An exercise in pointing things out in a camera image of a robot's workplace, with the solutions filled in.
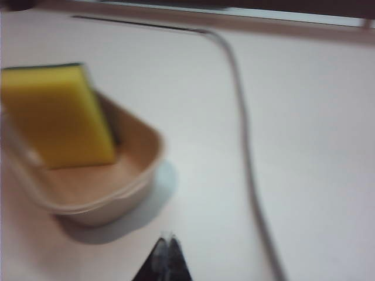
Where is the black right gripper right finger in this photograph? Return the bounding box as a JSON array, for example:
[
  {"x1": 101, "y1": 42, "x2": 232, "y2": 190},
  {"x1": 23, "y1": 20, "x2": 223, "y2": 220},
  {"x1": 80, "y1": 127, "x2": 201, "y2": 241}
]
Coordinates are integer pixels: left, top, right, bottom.
[{"x1": 169, "y1": 237, "x2": 194, "y2": 281}]

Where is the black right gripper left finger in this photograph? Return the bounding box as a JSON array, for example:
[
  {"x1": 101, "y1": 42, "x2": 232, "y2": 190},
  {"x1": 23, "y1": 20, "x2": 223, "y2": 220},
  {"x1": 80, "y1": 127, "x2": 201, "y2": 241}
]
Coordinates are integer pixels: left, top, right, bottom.
[{"x1": 131, "y1": 237, "x2": 170, "y2": 281}]

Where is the yellow green cleaning sponge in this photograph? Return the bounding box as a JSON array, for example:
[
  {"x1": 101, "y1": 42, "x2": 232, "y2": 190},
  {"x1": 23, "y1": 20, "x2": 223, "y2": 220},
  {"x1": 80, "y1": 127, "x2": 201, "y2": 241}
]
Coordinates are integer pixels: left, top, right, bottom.
[{"x1": 0, "y1": 62, "x2": 118, "y2": 170}]

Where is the beige paper lunch box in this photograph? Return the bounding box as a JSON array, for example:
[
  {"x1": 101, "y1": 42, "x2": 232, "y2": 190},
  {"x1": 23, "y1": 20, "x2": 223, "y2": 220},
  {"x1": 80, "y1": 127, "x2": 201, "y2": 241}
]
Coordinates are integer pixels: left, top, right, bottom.
[{"x1": 0, "y1": 87, "x2": 165, "y2": 228}]

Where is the grey cable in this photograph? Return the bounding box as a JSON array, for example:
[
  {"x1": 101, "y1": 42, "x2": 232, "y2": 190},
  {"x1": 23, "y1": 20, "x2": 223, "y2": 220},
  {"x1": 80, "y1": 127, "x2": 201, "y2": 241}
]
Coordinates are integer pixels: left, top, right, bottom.
[{"x1": 202, "y1": 28, "x2": 289, "y2": 281}]

